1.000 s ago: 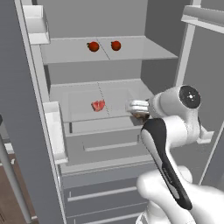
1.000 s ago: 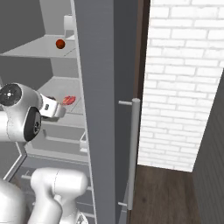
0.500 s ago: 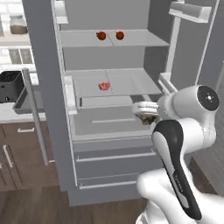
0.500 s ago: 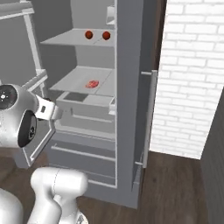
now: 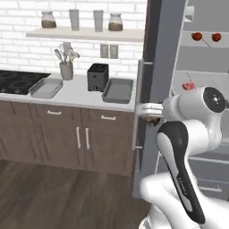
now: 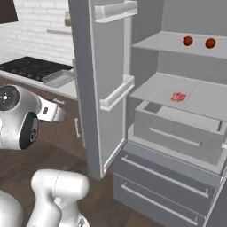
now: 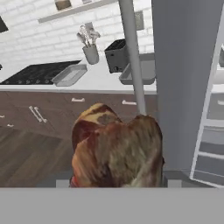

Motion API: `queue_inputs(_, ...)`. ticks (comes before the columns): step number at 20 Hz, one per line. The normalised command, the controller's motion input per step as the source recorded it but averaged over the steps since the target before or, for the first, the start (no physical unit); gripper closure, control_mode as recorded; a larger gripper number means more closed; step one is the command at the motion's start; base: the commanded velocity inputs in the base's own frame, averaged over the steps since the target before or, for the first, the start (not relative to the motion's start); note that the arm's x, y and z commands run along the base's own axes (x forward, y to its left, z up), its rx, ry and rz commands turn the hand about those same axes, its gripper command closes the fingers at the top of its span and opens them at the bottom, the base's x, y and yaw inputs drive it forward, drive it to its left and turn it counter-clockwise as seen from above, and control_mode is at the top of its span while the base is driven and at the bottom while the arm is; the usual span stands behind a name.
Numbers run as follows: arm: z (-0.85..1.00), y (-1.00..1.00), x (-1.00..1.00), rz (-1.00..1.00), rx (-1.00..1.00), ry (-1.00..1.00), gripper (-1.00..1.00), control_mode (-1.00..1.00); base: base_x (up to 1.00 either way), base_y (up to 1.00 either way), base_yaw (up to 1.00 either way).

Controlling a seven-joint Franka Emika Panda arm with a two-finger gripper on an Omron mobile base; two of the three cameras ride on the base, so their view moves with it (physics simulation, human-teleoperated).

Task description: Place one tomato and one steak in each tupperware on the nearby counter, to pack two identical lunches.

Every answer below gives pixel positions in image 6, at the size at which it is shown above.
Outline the grey tupperware container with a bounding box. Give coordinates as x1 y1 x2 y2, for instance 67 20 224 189
42 69 76 89

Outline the black hob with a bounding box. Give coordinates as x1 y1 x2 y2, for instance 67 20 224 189
0 56 74 82

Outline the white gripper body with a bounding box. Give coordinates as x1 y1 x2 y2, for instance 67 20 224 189
53 102 67 123

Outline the grey short freezer drawer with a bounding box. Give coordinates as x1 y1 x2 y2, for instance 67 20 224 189
113 172 207 227

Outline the dark wall cupboard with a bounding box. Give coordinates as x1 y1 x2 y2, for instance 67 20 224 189
0 0 19 25

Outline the grey crisper drawer handle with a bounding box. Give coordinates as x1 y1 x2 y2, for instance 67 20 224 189
148 126 202 148

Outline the white wide door bin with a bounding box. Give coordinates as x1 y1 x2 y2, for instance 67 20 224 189
94 0 138 24

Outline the red raw steak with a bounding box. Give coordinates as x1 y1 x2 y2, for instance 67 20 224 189
170 91 188 103

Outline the grey open fridge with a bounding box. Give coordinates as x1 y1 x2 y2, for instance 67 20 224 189
68 0 227 227

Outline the brown cupboard door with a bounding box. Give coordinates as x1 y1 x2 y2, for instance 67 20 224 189
60 97 87 161

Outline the grey fridge shelf with tomatoes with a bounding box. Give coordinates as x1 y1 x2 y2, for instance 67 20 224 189
131 30 227 59

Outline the grey fridge shelf with steak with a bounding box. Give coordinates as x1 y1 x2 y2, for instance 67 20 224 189
129 72 227 122

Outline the white narrow door bin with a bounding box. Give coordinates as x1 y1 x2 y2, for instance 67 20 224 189
99 74 136 112

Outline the silver long drawer handle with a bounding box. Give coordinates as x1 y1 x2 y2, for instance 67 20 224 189
120 182 200 227
121 155 210 199

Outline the grey tall freezer drawer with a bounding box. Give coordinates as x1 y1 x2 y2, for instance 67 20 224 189
113 148 219 218

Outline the grey wall shelf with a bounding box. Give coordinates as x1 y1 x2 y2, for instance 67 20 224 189
46 28 73 36

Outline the silver cupboard door handle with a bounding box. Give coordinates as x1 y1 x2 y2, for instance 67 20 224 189
74 117 82 139

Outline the grey crisper drawer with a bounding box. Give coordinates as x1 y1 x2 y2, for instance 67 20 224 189
134 100 227 167

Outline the grey fridge door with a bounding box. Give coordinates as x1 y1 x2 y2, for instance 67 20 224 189
68 0 138 180

